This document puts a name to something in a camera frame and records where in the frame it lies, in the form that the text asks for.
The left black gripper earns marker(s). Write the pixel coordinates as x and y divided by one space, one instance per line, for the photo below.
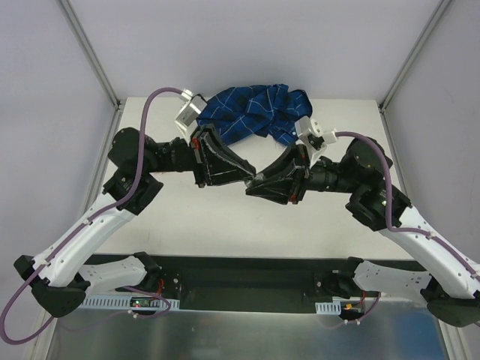
197 157

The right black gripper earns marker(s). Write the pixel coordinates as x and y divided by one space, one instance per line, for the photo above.
301 174

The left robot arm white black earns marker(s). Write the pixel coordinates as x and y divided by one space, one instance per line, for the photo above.
59 278

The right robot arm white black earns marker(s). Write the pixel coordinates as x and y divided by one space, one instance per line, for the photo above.
448 285

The blue plaid shirt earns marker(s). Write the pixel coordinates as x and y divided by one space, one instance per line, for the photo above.
262 110

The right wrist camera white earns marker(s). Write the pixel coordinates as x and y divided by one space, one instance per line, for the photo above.
311 133

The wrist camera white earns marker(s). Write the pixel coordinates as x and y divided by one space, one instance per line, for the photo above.
311 133
186 119

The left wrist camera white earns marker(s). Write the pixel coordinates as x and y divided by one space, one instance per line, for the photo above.
186 119

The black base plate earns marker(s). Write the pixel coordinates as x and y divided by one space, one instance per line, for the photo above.
284 286

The right white cable duct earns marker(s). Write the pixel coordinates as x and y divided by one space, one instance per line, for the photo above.
328 308

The white cable duct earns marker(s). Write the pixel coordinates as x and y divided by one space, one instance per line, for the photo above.
129 302
328 308

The left white cable duct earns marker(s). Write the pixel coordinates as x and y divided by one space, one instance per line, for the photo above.
129 302

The left aluminium frame post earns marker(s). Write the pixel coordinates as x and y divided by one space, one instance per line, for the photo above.
88 51

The aluminium frame post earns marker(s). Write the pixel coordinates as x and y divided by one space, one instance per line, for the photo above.
88 51
425 35

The right aluminium frame post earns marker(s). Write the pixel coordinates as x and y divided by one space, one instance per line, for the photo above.
425 35

